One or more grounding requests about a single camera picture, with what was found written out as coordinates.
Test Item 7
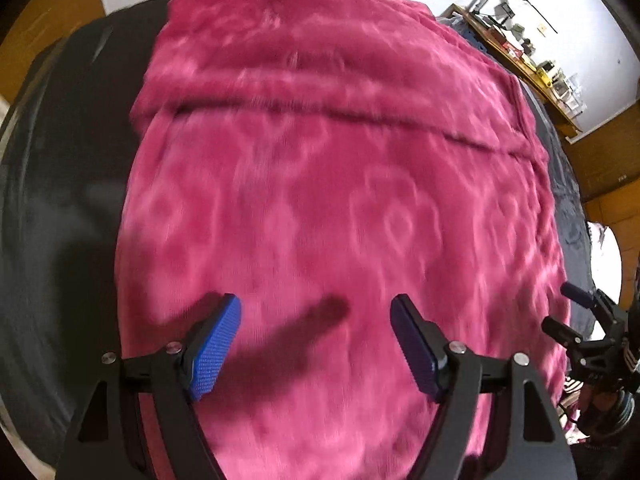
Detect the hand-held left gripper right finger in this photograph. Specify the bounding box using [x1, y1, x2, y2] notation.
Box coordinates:
[390, 294, 576, 480]

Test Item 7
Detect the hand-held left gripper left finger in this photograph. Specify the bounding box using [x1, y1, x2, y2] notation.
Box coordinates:
[60, 292, 243, 480]

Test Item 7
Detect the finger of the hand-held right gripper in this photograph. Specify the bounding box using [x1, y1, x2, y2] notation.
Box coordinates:
[560, 281, 628, 331]
[541, 315, 586, 349]

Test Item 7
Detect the pink fleece garment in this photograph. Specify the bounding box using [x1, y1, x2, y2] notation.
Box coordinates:
[114, 0, 573, 480]

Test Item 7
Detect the person's right hand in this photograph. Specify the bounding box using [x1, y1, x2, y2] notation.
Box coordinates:
[575, 386, 640, 443]

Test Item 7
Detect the dark grey bed sheet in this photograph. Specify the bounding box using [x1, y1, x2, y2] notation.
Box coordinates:
[0, 0, 596, 468]

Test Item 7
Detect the cluttered wooden desk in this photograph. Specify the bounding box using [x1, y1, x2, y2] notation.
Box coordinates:
[440, 4, 583, 141]

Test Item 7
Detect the glass tank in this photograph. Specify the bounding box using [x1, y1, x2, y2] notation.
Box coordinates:
[467, 0, 558, 36]

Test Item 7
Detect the wooden door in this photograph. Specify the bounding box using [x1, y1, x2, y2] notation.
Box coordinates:
[0, 0, 108, 111]

